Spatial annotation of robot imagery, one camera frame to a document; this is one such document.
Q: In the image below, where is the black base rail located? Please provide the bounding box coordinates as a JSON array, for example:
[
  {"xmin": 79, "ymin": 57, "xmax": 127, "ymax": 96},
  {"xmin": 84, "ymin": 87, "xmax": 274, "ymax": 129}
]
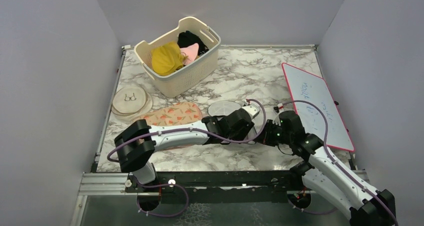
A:
[{"xmin": 124, "ymin": 170, "xmax": 312, "ymax": 208}]

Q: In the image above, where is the black garment in basket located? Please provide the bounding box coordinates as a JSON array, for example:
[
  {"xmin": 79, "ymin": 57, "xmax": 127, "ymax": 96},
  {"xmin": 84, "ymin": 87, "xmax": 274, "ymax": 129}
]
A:
[{"xmin": 177, "ymin": 30, "xmax": 209, "ymax": 56}]

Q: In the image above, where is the floral peach mesh laundry bag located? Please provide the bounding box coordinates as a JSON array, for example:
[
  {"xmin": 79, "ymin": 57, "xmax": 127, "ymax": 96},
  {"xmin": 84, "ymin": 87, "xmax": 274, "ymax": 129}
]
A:
[{"xmin": 139, "ymin": 101, "xmax": 204, "ymax": 150}]

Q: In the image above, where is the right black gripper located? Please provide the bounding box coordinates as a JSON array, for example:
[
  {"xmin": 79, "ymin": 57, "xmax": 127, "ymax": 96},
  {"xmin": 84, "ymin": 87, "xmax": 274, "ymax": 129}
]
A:
[{"xmin": 253, "ymin": 119, "xmax": 293, "ymax": 147}]

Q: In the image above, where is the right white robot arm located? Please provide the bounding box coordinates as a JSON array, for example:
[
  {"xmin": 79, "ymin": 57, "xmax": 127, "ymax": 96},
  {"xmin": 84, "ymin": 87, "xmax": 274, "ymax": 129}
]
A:
[{"xmin": 256, "ymin": 110, "xmax": 396, "ymax": 226}]

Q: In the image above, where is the purple cable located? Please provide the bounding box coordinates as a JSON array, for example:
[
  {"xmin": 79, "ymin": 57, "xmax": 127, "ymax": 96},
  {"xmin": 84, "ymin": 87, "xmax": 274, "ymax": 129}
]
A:
[
  {"xmin": 106, "ymin": 98, "xmax": 268, "ymax": 163},
  {"xmin": 281, "ymin": 100, "xmax": 399, "ymax": 226}
]

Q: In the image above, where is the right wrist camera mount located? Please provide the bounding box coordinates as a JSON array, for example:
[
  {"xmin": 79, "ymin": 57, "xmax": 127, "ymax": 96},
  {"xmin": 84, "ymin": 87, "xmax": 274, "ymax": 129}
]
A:
[{"xmin": 273, "ymin": 103, "xmax": 290, "ymax": 122}]

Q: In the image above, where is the white mesh cylindrical laundry bag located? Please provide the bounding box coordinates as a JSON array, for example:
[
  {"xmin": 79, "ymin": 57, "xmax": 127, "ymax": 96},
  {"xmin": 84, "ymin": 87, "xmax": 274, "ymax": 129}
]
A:
[{"xmin": 202, "ymin": 100, "xmax": 257, "ymax": 145}]

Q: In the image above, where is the cream perforated laundry basket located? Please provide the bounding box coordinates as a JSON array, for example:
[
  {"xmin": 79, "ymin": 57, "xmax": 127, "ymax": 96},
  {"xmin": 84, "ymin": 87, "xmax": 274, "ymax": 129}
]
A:
[{"xmin": 134, "ymin": 16, "xmax": 222, "ymax": 98}]

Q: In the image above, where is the pink framed whiteboard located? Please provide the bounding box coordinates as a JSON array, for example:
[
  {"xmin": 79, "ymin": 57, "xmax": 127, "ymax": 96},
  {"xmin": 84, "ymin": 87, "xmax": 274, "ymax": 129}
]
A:
[{"xmin": 281, "ymin": 62, "xmax": 355, "ymax": 152}]

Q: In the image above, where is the yellow bra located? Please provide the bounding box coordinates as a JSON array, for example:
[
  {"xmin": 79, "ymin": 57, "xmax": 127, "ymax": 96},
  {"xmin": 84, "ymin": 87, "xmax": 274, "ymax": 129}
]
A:
[{"xmin": 151, "ymin": 41, "xmax": 184, "ymax": 76}]

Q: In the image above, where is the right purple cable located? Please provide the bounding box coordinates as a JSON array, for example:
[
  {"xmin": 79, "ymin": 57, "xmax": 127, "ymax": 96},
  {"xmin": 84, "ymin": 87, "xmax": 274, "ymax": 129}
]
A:
[{"xmin": 281, "ymin": 100, "xmax": 399, "ymax": 226}]

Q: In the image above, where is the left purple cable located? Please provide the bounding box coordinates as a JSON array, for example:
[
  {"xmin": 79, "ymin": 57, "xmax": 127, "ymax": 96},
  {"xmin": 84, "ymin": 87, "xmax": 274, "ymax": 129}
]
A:
[{"xmin": 106, "ymin": 98, "xmax": 268, "ymax": 163}]

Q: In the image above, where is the round beige bra wash bag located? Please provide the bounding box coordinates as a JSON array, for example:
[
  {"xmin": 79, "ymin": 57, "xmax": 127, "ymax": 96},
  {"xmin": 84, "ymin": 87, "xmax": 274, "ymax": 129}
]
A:
[{"xmin": 111, "ymin": 86, "xmax": 153, "ymax": 122}]

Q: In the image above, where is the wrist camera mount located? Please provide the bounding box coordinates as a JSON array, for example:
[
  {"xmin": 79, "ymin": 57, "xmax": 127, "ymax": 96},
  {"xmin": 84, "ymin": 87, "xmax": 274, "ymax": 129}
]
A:
[
  {"xmin": 241, "ymin": 99, "xmax": 261, "ymax": 120},
  {"xmin": 273, "ymin": 103, "xmax": 290, "ymax": 122}
]

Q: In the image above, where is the pink garment in basket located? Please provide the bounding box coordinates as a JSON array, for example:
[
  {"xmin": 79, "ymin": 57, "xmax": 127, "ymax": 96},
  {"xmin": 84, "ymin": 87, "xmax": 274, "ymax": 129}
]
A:
[{"xmin": 180, "ymin": 43, "xmax": 199, "ymax": 66}]

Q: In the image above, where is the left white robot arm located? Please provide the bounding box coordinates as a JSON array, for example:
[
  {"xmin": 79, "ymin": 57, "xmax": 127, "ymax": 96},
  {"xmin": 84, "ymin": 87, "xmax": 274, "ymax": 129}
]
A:
[{"xmin": 107, "ymin": 105, "xmax": 260, "ymax": 192}]

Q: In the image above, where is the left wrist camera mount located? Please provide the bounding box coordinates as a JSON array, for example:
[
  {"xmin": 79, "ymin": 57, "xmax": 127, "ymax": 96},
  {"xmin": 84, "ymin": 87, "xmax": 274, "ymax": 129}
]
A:
[{"xmin": 241, "ymin": 99, "xmax": 261, "ymax": 120}]

